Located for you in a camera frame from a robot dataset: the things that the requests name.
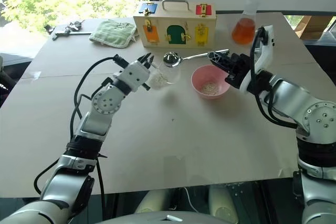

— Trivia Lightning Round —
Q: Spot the brown cardboard box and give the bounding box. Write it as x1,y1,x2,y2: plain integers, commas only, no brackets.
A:
294,15,335,40

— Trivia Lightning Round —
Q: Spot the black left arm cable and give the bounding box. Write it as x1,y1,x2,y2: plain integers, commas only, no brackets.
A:
33,54,130,224

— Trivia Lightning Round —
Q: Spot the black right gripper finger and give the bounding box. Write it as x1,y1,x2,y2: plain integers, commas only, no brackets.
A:
209,60,232,76
207,51,233,64

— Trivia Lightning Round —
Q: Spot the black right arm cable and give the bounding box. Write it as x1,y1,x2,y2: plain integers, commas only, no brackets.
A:
248,26,299,131

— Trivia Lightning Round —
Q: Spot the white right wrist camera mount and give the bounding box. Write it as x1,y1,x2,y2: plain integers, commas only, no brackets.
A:
239,24,275,95

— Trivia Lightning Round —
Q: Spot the glass flask with orange liquid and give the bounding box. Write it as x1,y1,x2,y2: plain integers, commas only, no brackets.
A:
231,0,257,46

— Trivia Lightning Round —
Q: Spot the clear glass mug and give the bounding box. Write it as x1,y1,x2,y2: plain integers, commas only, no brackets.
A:
146,60,182,90

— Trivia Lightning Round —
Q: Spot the pale rounded robot leg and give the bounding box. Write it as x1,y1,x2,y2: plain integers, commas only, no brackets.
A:
135,187,184,214
208,184,241,219

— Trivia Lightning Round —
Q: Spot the black and metal bar tool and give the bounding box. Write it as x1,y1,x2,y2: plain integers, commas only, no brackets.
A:
44,24,92,41

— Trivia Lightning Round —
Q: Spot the thin white cable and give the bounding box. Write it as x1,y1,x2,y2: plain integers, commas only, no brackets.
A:
182,186,195,213

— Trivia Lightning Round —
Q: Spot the oatmeal in glass mug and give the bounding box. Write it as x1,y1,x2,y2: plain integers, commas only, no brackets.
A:
147,73,169,90

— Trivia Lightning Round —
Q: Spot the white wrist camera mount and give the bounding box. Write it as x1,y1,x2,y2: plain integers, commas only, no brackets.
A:
239,24,275,95
112,60,152,93

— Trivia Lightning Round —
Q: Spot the grey robot torso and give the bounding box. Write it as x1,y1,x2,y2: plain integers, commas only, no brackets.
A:
99,209,241,224

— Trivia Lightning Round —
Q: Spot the oatmeal in pink bowl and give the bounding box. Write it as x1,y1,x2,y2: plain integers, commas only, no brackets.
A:
201,82,221,95

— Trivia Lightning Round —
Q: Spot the shiny metal spoon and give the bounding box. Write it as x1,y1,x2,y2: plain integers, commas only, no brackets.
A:
162,48,229,68

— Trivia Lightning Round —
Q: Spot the bunch of keys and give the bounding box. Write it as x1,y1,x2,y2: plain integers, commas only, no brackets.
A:
65,20,85,32

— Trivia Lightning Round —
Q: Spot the green folded towel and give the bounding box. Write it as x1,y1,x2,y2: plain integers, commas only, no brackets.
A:
88,19,138,49

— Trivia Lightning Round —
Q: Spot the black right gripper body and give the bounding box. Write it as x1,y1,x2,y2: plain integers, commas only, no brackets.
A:
224,52,253,89

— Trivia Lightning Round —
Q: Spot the pink bowl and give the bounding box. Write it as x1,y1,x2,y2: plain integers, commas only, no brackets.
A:
191,65,232,101

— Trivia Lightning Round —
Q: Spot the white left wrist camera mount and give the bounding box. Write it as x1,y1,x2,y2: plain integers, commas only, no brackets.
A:
112,60,152,93

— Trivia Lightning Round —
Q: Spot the wooden lock box with handle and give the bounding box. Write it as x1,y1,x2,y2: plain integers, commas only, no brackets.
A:
132,0,217,49

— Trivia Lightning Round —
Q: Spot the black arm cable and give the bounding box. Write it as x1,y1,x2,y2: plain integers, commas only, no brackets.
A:
33,54,130,224
248,26,299,131

